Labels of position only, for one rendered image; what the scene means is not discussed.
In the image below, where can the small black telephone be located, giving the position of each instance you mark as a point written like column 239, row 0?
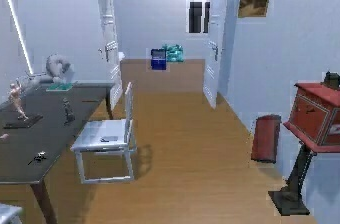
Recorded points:
column 39, row 156

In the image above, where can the blue box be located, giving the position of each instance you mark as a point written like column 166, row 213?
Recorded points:
column 158, row 60

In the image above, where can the small grey flat remote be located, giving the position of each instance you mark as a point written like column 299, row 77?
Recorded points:
column 109, row 138

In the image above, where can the white room door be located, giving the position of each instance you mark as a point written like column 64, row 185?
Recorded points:
column 215, row 53
column 110, row 50

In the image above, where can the red bin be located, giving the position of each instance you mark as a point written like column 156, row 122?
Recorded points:
column 266, row 138

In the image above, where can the dark window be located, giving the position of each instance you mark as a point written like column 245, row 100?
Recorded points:
column 198, row 16

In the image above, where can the small dark figurine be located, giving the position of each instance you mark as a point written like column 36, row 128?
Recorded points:
column 68, row 113

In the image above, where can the green flat book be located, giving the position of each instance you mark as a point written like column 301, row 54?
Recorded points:
column 59, row 87

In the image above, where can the grey curved sculpture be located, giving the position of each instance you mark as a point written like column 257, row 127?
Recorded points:
column 56, row 66

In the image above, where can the brown framed picture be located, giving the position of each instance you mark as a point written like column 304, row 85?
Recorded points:
column 253, row 8

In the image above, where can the pink human figure statue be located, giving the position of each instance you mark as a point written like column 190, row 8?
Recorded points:
column 16, row 100

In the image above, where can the dark grey long table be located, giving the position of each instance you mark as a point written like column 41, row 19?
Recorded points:
column 18, row 146

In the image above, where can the dark small pot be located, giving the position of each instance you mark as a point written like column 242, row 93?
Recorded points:
column 332, row 80

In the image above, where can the small pink lump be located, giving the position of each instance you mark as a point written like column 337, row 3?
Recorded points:
column 4, row 136

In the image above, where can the red box on black post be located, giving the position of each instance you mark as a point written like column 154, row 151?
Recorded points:
column 321, row 116

